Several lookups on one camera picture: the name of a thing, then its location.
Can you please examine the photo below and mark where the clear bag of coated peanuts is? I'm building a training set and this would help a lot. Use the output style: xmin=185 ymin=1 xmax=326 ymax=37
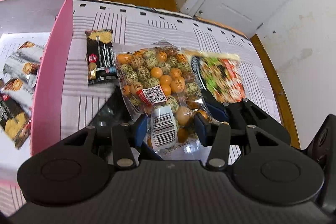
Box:
xmin=114 ymin=40 xmax=210 ymax=153

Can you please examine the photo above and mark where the black cracker packet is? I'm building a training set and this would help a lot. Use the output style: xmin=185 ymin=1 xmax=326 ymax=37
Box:
xmin=0 ymin=94 xmax=33 ymax=149

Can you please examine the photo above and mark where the pink cardboard box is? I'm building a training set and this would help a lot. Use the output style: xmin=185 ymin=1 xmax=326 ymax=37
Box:
xmin=0 ymin=0 xmax=73 ymax=185

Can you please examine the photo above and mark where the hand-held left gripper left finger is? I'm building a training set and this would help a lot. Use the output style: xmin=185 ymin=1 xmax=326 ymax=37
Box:
xmin=63 ymin=115 xmax=149 ymax=169

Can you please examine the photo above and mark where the dark brown snack bar packet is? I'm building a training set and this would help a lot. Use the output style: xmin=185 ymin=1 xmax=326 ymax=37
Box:
xmin=85 ymin=29 xmax=117 ymax=86

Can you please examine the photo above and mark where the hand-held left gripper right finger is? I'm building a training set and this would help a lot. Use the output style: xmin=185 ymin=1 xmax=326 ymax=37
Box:
xmin=195 ymin=113 xmax=280 ymax=169

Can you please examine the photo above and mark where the beige instant noodle bag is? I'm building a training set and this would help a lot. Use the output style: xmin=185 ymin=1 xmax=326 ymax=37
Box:
xmin=184 ymin=49 xmax=246 ymax=102

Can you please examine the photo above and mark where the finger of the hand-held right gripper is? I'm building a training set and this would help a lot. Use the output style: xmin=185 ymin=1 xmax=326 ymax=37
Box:
xmin=203 ymin=97 xmax=291 ymax=147

